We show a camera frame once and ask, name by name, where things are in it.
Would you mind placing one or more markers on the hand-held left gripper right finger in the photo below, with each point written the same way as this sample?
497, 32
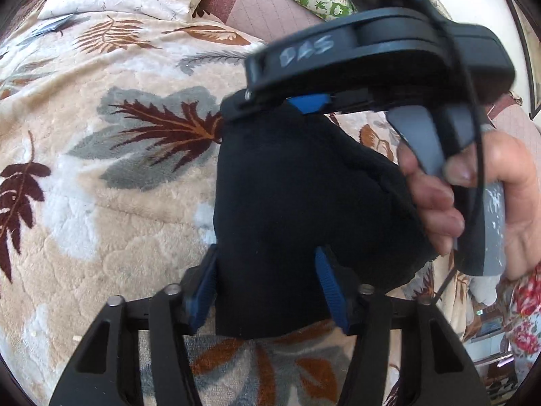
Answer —
332, 292

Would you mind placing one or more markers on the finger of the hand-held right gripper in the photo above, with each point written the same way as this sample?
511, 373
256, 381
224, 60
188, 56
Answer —
310, 103

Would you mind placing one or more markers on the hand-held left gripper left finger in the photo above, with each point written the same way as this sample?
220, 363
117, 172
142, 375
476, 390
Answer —
203, 292

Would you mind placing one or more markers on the black pants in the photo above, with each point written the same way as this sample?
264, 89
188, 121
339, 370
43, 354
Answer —
296, 203

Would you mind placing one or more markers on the person's right hand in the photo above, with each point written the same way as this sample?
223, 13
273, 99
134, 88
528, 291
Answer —
431, 203

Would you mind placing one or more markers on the pink padded headboard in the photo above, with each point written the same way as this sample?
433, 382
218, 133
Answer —
262, 12

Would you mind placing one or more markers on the leaf-print plush blanket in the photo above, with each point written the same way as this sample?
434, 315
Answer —
105, 220

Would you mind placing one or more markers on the person's red floral clothing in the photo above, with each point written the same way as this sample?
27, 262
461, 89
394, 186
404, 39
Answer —
526, 304

